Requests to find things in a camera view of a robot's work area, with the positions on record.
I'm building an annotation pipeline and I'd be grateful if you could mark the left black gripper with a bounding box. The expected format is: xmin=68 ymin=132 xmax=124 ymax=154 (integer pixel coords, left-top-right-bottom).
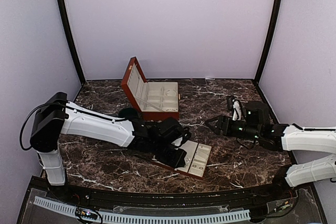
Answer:
xmin=151 ymin=140 xmax=188 ymax=169

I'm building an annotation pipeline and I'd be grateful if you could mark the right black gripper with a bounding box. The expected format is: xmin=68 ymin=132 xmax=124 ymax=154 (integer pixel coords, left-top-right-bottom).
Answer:
xmin=206 ymin=115 xmax=261 ymax=141

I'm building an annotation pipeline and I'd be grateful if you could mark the red jewelry tray cream insert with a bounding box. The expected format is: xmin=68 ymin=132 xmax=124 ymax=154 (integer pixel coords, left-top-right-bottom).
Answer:
xmin=151 ymin=140 xmax=212 ymax=181

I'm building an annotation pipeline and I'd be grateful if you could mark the dark green cup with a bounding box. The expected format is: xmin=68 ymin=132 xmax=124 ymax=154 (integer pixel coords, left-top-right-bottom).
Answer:
xmin=118 ymin=108 xmax=139 ymax=119

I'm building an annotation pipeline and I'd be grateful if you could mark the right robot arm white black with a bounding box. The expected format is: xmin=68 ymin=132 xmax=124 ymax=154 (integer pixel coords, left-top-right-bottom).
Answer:
xmin=205 ymin=99 xmax=335 ymax=200

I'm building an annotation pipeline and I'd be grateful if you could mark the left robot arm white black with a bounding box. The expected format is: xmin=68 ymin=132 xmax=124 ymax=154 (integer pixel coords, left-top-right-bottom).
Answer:
xmin=22 ymin=92 xmax=191 ymax=201

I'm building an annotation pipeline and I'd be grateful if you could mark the red wooden jewelry box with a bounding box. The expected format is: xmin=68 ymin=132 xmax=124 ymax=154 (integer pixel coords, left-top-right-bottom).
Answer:
xmin=121 ymin=57 xmax=180 ymax=121

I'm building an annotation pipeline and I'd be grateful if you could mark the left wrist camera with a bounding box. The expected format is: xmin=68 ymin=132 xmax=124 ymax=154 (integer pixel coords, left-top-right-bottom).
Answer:
xmin=172 ymin=127 xmax=192 ymax=148

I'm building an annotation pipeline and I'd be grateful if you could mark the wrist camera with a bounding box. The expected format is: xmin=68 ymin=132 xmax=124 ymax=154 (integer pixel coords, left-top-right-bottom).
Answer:
xmin=172 ymin=127 xmax=192 ymax=148
xmin=226 ymin=95 xmax=243 ymax=121

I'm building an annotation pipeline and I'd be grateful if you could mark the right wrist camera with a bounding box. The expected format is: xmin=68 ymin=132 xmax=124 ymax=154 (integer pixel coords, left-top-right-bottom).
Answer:
xmin=226 ymin=95 xmax=243 ymax=121

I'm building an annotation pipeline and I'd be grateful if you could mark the white slotted cable duct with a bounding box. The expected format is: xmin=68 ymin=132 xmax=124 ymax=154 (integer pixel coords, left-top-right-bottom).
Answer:
xmin=33 ymin=196 xmax=251 ymax=223

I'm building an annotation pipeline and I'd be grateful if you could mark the black front table rail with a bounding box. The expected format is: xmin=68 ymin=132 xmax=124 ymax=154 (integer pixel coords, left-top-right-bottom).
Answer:
xmin=29 ymin=176 xmax=304 ymax=208

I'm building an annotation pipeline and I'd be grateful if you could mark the right black frame post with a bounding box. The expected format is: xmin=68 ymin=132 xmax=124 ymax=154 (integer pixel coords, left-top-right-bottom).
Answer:
xmin=254 ymin=0 xmax=281 ymax=86

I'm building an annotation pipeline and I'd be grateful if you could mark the black frame post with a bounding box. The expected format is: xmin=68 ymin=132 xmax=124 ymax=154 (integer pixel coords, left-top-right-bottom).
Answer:
xmin=254 ymin=0 xmax=281 ymax=86
xmin=57 ymin=0 xmax=86 ymax=85

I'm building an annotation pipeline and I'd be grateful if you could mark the left black frame post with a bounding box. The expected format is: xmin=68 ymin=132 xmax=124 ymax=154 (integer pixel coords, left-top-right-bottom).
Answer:
xmin=57 ymin=0 xmax=86 ymax=85

